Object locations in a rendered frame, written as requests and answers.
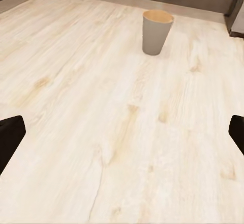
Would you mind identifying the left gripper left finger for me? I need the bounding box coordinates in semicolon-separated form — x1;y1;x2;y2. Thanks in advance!
0;115;25;175

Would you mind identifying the trash can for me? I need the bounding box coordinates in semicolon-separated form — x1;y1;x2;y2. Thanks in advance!
142;10;174;55

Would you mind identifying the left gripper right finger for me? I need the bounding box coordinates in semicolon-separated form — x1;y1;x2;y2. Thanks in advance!
229;115;244;156

